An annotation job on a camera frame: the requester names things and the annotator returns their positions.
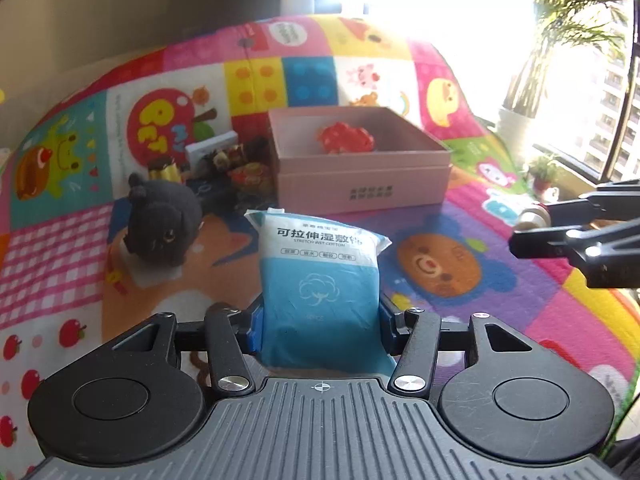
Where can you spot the palm plant in white pot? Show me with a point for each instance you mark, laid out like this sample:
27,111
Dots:
517,130

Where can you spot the colourful printed play mat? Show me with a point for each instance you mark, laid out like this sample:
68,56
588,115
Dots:
50,260

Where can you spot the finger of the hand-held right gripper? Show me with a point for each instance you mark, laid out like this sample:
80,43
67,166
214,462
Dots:
545,245
575,208

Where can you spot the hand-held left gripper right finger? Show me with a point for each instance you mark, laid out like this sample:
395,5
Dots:
389,325

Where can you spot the small potted plant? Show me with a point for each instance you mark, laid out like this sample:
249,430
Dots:
542,172

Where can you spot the black window frame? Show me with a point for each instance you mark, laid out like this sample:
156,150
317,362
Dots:
622,120

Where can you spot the beige round object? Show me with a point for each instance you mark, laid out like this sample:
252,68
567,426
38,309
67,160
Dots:
532,217

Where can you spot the black plush toy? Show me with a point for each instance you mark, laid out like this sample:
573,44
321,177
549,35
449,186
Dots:
160,215

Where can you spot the pink cardboard box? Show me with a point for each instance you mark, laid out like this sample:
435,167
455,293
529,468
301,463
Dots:
360,180

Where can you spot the red toy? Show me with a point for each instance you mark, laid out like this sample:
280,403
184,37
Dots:
345,137

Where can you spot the mushroom cake toy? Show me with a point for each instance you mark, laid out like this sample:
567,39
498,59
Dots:
248,177

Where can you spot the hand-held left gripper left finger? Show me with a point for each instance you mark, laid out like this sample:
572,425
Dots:
256,330

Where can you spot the blue wet cotton packet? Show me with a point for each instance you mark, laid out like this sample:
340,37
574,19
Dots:
315,270

